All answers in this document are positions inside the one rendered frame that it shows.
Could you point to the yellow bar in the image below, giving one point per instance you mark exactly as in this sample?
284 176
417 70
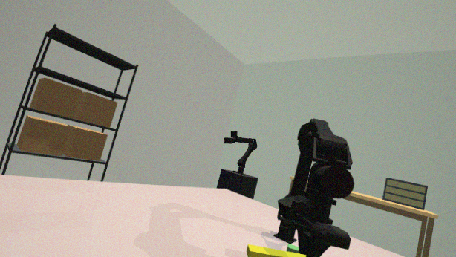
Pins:
257 251

